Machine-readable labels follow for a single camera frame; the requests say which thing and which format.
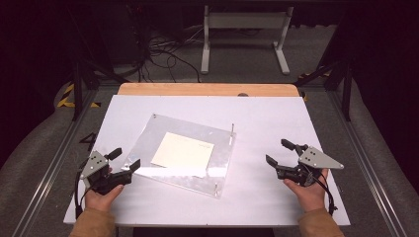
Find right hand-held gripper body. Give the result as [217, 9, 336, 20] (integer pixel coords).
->
[276, 145, 345, 188]

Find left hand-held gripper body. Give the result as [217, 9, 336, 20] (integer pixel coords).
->
[78, 150, 133, 196]

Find clear acrylic photo frame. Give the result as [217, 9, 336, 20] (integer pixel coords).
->
[122, 113, 238, 199]

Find picture card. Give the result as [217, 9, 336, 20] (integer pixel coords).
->
[150, 131, 215, 170]

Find person's left hand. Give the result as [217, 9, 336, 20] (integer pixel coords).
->
[84, 167, 126, 212]

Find person's right hand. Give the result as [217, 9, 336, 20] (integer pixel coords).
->
[284, 168, 330, 213]

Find white board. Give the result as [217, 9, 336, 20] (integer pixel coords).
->
[63, 94, 351, 228]

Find yellow black floor tape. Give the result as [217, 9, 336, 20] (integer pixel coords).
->
[56, 82, 102, 109]
[297, 65, 332, 80]

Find black metal stand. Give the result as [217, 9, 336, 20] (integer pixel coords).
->
[67, 6, 130, 121]
[293, 48, 354, 122]

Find wooden table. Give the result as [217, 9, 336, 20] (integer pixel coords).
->
[117, 82, 300, 98]

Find white metal stand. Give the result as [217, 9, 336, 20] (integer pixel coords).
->
[201, 4, 294, 76]

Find left hand-held gripper cable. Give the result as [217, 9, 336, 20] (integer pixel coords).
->
[73, 159, 97, 220]

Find hand-held gripper cable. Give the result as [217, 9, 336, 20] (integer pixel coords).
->
[307, 166, 339, 216]
[73, 159, 97, 220]

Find aluminium floor rail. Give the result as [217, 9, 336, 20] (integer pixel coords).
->
[328, 90, 410, 237]
[11, 88, 99, 237]

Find right hand-held gripper cable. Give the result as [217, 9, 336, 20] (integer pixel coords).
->
[307, 166, 339, 216]

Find black floor cables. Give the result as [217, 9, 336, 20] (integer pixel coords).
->
[129, 23, 207, 83]

